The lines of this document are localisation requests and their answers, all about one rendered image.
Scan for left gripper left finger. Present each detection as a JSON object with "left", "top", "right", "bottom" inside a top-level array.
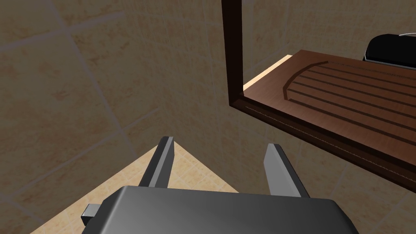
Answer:
[{"left": 138, "top": 136, "right": 176, "bottom": 189}]

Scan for black rounded appliance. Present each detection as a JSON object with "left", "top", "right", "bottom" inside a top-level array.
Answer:
[{"left": 362, "top": 32, "right": 416, "bottom": 69}]

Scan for dark brown wooden table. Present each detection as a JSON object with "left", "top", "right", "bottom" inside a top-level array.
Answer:
[{"left": 221, "top": 0, "right": 416, "bottom": 194}]

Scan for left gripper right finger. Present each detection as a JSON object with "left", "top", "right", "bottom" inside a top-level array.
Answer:
[{"left": 263, "top": 143, "right": 311, "bottom": 199}]

